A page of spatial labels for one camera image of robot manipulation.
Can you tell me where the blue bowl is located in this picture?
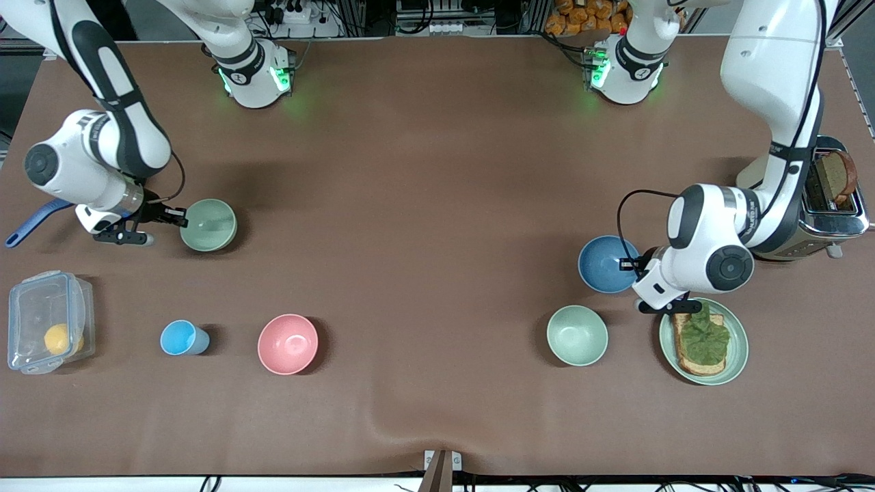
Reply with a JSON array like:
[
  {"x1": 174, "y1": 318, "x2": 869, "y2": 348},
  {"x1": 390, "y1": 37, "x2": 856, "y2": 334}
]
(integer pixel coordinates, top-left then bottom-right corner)
[{"x1": 578, "y1": 235, "x2": 641, "y2": 295}]

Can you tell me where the dull green bowl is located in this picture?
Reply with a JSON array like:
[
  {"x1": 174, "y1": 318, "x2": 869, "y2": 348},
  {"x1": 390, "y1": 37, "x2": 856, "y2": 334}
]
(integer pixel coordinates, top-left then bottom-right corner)
[{"x1": 180, "y1": 199, "x2": 238, "y2": 252}]

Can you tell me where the pale mint green bowl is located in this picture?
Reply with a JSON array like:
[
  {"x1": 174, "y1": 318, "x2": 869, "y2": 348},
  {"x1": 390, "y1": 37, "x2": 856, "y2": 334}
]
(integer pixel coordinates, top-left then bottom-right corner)
[{"x1": 547, "y1": 305, "x2": 608, "y2": 367}]

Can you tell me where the pink bowl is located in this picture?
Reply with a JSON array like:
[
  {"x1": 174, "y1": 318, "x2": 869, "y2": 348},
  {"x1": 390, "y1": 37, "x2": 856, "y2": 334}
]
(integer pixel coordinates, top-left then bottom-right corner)
[{"x1": 258, "y1": 314, "x2": 319, "y2": 376}]

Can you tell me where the green lettuce leaf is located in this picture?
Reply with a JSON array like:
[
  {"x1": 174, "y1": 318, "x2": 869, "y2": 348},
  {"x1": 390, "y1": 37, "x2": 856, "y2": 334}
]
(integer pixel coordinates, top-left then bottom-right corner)
[{"x1": 679, "y1": 303, "x2": 731, "y2": 365}]

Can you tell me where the bread slice with crust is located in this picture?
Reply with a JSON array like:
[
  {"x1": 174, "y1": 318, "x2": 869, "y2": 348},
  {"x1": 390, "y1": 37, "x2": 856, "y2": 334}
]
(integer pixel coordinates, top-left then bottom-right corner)
[{"x1": 671, "y1": 311, "x2": 727, "y2": 377}]

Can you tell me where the light green plate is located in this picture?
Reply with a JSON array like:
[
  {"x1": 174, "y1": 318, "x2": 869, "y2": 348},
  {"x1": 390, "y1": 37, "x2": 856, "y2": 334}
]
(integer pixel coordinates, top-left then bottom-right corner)
[{"x1": 660, "y1": 297, "x2": 749, "y2": 386}]

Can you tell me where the clear plastic lidded container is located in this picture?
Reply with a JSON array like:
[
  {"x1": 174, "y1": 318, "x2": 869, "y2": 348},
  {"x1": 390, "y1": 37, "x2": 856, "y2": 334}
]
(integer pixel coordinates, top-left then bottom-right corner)
[{"x1": 8, "y1": 271, "x2": 96, "y2": 374}]

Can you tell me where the blue cup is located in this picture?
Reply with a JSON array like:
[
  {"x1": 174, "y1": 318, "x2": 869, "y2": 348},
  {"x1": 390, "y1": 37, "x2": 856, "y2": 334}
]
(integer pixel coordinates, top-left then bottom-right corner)
[{"x1": 160, "y1": 320, "x2": 211, "y2": 356}]

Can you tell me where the yellow lemon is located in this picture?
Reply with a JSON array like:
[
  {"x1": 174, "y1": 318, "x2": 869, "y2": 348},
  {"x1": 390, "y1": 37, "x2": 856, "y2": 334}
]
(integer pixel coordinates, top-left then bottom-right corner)
[{"x1": 44, "y1": 323, "x2": 84, "y2": 356}]

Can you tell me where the cream and chrome toaster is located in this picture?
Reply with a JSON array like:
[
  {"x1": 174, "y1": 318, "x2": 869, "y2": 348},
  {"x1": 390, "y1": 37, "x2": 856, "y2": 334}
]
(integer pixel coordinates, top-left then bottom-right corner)
[{"x1": 736, "y1": 135, "x2": 870, "y2": 262}]

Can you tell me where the brown toast slice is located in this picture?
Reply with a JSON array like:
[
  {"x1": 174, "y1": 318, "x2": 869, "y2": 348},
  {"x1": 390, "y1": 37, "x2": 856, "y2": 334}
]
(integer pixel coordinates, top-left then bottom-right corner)
[{"x1": 820, "y1": 150, "x2": 858, "y2": 206}]

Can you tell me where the brown table cloth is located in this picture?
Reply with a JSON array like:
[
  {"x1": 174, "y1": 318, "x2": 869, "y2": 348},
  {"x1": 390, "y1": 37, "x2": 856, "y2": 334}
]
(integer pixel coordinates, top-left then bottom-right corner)
[{"x1": 0, "y1": 34, "x2": 875, "y2": 477}]

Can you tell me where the white power strip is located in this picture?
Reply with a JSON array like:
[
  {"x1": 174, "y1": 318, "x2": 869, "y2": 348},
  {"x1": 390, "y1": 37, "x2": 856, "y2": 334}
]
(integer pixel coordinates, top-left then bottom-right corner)
[{"x1": 263, "y1": 0, "x2": 342, "y2": 38}]

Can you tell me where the bag of orange fruits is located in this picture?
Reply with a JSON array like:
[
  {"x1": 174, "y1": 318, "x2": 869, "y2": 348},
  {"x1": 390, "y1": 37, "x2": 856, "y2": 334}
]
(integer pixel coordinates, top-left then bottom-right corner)
[{"x1": 545, "y1": 0, "x2": 633, "y2": 36}]

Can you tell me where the black pot blue handle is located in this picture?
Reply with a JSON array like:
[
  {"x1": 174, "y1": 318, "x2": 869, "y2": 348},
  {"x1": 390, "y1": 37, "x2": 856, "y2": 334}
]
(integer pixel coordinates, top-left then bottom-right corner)
[{"x1": 5, "y1": 200, "x2": 75, "y2": 248}]

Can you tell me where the metal clamp bracket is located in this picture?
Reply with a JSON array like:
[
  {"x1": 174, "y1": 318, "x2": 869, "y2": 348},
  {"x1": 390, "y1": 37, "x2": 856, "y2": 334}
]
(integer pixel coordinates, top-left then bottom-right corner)
[{"x1": 418, "y1": 450, "x2": 463, "y2": 492}]

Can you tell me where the aluminium frame beam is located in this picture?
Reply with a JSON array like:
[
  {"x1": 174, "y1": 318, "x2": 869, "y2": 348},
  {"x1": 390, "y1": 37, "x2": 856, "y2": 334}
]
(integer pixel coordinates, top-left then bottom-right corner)
[{"x1": 831, "y1": 0, "x2": 875, "y2": 50}]

